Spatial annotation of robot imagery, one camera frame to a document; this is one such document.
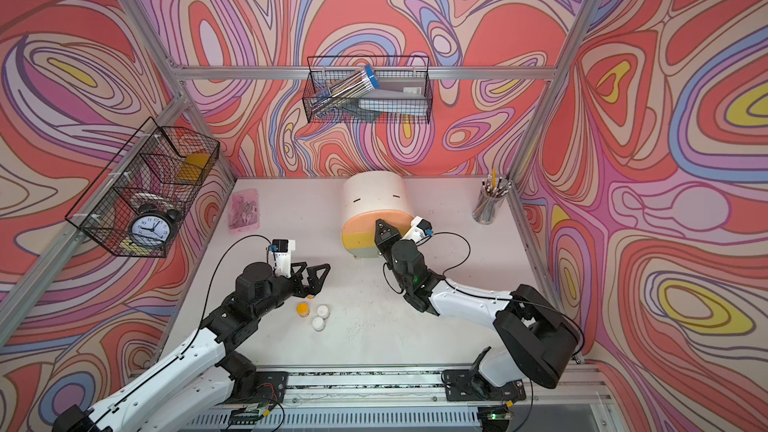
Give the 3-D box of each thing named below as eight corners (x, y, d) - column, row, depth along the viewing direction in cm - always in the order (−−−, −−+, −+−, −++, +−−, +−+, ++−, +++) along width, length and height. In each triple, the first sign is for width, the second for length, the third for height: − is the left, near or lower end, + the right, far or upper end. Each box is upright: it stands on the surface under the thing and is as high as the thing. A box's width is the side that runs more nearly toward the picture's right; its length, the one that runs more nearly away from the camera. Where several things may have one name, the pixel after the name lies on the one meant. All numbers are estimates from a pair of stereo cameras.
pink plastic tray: (230, 235, 107) (227, 231, 104) (233, 195, 119) (230, 191, 117) (259, 229, 108) (257, 225, 106) (259, 190, 121) (257, 186, 119)
